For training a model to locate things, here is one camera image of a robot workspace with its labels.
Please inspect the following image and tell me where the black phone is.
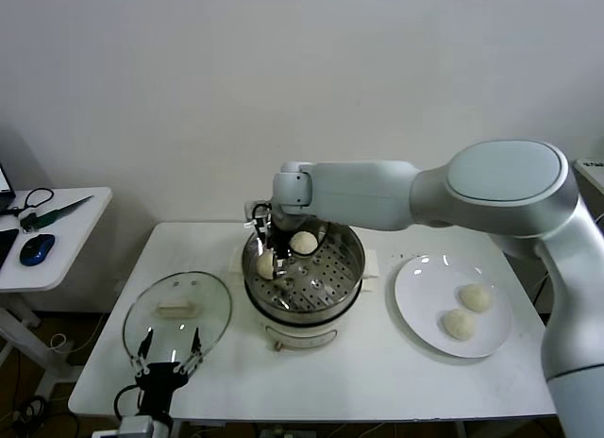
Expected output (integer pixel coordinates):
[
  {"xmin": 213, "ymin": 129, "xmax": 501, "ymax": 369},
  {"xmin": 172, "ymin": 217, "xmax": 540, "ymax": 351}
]
[{"xmin": 0, "ymin": 228, "xmax": 21, "ymax": 272}]

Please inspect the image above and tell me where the round glass pot lid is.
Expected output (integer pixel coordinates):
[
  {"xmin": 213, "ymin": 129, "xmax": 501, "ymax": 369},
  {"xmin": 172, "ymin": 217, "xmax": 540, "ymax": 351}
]
[{"xmin": 122, "ymin": 271, "xmax": 233, "ymax": 363}]

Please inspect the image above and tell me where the perforated steel steamer basket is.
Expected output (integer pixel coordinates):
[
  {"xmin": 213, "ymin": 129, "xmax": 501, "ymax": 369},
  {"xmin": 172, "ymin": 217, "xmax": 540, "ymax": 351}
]
[{"xmin": 242, "ymin": 211, "xmax": 366, "ymax": 322}]

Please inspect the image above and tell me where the black cable loop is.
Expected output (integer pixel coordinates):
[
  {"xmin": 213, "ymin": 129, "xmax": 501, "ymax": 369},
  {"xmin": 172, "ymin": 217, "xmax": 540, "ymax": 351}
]
[{"xmin": 7, "ymin": 188, "xmax": 54, "ymax": 217}]

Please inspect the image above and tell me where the white round plate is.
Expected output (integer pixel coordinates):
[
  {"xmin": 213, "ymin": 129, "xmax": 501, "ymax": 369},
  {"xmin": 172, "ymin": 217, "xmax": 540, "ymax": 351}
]
[{"xmin": 394, "ymin": 254, "xmax": 513, "ymax": 360}]

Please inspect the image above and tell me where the green handled knife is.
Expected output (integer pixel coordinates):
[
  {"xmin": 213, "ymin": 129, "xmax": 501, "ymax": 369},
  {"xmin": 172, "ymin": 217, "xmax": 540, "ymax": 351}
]
[{"xmin": 21, "ymin": 195, "xmax": 95, "ymax": 234}]

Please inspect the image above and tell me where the white cabinet with label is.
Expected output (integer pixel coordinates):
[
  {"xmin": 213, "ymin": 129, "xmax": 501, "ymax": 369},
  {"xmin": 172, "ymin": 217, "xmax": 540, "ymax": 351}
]
[{"xmin": 573, "ymin": 158, "xmax": 604, "ymax": 194}]

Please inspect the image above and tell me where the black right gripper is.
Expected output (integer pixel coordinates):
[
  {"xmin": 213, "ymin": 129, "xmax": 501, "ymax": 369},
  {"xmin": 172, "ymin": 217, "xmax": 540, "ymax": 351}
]
[{"xmin": 257, "ymin": 223, "xmax": 296, "ymax": 281}]

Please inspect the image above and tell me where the white steamed baozi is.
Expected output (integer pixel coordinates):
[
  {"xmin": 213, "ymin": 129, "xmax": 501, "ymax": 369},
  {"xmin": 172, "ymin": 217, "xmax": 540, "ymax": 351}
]
[
  {"xmin": 256, "ymin": 249, "xmax": 276, "ymax": 281},
  {"xmin": 441, "ymin": 308, "xmax": 478, "ymax": 341},
  {"xmin": 288, "ymin": 229, "xmax": 318, "ymax": 258},
  {"xmin": 458, "ymin": 283, "xmax": 494, "ymax": 313}
]

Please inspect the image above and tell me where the white electric cooker pot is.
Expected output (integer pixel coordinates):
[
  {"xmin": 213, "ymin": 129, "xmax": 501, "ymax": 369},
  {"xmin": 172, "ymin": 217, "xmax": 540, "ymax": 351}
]
[{"xmin": 227, "ymin": 245, "xmax": 380, "ymax": 353}]

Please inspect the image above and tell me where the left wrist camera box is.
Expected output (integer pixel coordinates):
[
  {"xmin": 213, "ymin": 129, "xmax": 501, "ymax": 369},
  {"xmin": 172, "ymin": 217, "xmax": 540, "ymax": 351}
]
[{"xmin": 117, "ymin": 414, "xmax": 158, "ymax": 438}]

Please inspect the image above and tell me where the white side table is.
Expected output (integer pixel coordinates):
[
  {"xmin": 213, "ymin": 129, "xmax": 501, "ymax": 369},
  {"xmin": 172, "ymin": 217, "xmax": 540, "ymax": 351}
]
[{"xmin": 0, "ymin": 187, "xmax": 113, "ymax": 396}]

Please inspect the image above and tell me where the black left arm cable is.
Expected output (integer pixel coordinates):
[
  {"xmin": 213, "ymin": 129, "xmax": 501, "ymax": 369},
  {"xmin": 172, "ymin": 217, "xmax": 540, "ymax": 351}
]
[{"xmin": 114, "ymin": 383, "xmax": 143, "ymax": 418}]

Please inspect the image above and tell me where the laptop computer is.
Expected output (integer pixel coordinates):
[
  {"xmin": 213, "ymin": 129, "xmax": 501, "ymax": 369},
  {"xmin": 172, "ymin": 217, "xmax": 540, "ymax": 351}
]
[{"xmin": 0, "ymin": 161, "xmax": 18, "ymax": 215}]

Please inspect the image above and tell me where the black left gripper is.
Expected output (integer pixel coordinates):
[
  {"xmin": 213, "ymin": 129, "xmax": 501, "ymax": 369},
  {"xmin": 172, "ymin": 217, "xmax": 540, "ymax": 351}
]
[{"xmin": 130, "ymin": 328, "xmax": 203, "ymax": 413}]

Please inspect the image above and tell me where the blue computer mouse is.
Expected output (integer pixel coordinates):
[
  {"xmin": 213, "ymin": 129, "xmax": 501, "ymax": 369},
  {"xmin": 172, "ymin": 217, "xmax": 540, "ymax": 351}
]
[{"xmin": 19, "ymin": 234, "xmax": 57, "ymax": 268}]

